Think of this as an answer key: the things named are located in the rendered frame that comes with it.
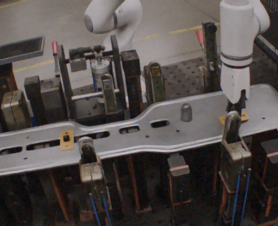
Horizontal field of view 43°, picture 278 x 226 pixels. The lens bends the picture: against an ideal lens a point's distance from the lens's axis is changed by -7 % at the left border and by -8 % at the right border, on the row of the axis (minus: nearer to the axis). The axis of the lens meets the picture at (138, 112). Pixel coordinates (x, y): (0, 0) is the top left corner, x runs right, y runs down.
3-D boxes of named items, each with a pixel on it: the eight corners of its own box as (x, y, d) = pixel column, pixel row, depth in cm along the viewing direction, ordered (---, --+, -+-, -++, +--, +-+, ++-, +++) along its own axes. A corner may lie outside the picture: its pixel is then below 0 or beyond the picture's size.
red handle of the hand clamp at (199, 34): (206, 70, 114) (192, 29, 120) (205, 74, 116) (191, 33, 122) (219, 69, 114) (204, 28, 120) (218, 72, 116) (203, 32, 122)
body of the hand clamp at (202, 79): (203, 160, 135) (204, 75, 115) (198, 148, 141) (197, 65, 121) (218, 156, 136) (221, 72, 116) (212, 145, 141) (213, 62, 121)
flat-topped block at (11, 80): (14, 165, 142) (-21, 66, 116) (15, 152, 148) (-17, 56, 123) (37, 161, 143) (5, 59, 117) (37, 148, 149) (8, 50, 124)
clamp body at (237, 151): (217, 249, 102) (227, 166, 82) (206, 221, 112) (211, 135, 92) (245, 241, 103) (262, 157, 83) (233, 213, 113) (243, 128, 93)
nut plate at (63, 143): (73, 148, 100) (73, 145, 99) (60, 150, 100) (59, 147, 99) (73, 130, 107) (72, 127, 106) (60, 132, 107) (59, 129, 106)
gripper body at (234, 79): (216, 50, 96) (216, 87, 103) (230, 68, 88) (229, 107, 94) (241, 47, 97) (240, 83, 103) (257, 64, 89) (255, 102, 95)
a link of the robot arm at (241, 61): (215, 44, 95) (215, 55, 96) (228, 59, 87) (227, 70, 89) (243, 41, 95) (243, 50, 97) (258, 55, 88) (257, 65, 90)
